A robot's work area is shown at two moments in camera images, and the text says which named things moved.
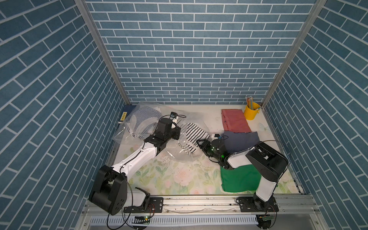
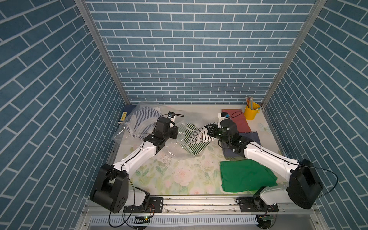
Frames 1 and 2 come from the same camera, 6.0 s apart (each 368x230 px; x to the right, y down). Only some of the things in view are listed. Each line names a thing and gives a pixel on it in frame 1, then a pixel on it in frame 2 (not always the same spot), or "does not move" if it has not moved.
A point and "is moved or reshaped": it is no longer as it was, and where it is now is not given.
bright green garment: [243, 178] does not move
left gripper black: [177, 130] does not move
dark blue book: [126, 109] does not move
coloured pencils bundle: [249, 102] does not move
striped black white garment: [193, 133] is moved or reshaped
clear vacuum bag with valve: [186, 148] is moved or reshaped
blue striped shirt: [139, 124] does not move
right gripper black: [205, 145] -> [212, 132]
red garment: [235, 121] does not move
